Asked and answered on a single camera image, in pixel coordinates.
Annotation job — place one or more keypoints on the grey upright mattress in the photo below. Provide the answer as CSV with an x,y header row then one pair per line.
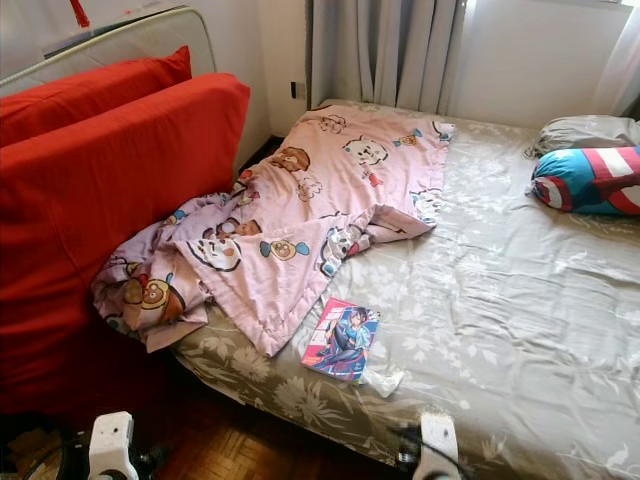
x,y
140,35

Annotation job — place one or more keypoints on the grey curtain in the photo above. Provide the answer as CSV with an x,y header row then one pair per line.
x,y
385,50

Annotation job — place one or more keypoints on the black wall outlet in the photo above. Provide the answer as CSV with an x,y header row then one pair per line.
x,y
298,90

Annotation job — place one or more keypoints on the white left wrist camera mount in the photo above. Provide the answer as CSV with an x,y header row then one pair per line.
x,y
112,442

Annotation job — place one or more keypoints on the manga book pink cover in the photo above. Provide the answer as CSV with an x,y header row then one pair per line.
x,y
341,340

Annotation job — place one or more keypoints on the flat red cushion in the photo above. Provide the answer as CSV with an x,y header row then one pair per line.
x,y
80,95

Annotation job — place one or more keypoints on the bed with grey floral sheet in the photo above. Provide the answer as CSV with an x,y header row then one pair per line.
x,y
490,300

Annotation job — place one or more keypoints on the red white blue striped pillow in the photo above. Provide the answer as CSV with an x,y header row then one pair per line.
x,y
585,182

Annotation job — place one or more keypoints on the pink cartoon print blanket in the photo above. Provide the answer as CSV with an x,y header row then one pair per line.
x,y
310,190

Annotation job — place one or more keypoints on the grey floral pillow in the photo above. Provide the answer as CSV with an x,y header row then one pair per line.
x,y
585,130

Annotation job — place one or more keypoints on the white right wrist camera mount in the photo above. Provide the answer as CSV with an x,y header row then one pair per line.
x,y
440,440

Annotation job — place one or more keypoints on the white sheer curtain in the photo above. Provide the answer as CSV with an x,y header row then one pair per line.
x,y
622,70

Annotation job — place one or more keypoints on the black round rubbish bin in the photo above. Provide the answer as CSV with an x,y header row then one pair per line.
x,y
32,450

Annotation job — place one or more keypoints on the red hanging tassel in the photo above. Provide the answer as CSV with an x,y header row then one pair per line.
x,y
79,11

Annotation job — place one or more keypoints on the large red cushion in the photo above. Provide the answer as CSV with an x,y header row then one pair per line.
x,y
100,220

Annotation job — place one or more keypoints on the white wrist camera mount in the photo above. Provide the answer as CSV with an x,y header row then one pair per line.
x,y
440,440
112,442

